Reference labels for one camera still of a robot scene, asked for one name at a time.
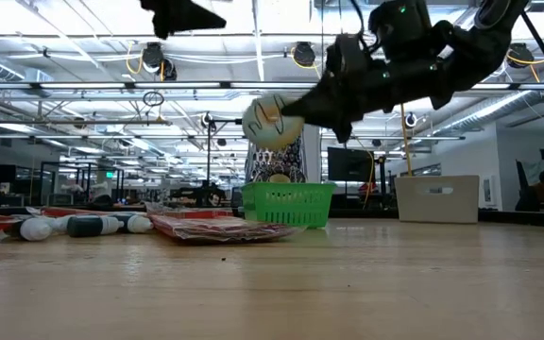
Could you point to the light grey plastic bin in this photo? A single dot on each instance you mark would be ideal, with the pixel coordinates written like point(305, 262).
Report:
point(413, 208)

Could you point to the cream oblong eraser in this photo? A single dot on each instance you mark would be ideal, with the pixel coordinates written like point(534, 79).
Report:
point(280, 179)

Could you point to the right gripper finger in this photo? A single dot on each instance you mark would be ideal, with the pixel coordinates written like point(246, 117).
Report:
point(317, 106)

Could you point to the small blue white bottle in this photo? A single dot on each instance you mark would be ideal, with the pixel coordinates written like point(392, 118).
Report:
point(33, 230)
point(140, 224)
point(62, 223)
point(88, 226)

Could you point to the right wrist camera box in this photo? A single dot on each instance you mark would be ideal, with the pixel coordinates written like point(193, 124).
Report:
point(402, 28)

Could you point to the green plastic basket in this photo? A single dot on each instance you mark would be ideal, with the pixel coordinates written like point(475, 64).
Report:
point(291, 205)

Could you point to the black pole stand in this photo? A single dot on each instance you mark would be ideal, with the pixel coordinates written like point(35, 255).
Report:
point(209, 156)

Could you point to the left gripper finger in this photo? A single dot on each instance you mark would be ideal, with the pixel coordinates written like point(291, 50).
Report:
point(177, 14)

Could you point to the distant black robot station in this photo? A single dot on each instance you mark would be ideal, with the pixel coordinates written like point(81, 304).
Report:
point(201, 196)

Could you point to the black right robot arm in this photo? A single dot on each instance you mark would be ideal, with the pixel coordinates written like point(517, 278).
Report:
point(484, 52)

